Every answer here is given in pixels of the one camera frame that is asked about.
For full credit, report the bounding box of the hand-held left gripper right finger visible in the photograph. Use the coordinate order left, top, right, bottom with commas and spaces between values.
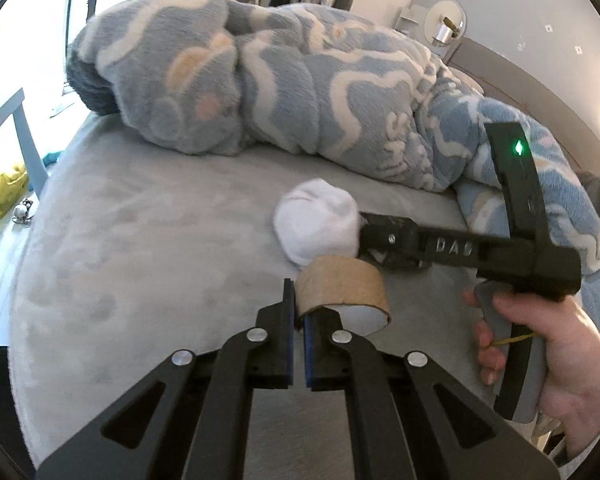
302, 307, 561, 480

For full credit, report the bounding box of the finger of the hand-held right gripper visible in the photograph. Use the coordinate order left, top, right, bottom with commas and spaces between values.
358, 212, 421, 253
372, 247, 428, 270

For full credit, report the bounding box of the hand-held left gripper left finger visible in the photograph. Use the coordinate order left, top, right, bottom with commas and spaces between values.
36, 277, 297, 480

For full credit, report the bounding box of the cardboard tape roll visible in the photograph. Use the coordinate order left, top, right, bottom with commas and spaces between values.
296, 255, 393, 335

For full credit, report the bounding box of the white sock ball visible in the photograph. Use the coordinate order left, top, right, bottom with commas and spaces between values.
272, 178, 361, 268

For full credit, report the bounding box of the person's right forearm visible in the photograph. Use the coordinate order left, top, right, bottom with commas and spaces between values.
555, 410, 600, 471

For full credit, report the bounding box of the person's right hand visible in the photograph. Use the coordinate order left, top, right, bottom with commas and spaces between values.
462, 287, 600, 461

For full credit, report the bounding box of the grey bed headboard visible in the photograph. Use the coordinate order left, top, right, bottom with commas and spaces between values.
447, 40, 600, 176

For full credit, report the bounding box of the fluffy blue grey blanket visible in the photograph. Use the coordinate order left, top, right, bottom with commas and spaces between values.
65, 0, 600, 321

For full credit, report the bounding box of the yellow plastic bag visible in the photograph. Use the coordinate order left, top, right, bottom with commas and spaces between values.
0, 162, 30, 221

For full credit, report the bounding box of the blue chair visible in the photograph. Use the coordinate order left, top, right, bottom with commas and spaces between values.
0, 87, 48, 198

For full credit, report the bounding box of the white wall shelf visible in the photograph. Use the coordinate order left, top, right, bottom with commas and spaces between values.
395, 6, 428, 28

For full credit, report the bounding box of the round white wall lamp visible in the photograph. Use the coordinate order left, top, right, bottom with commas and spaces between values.
424, 0, 467, 46

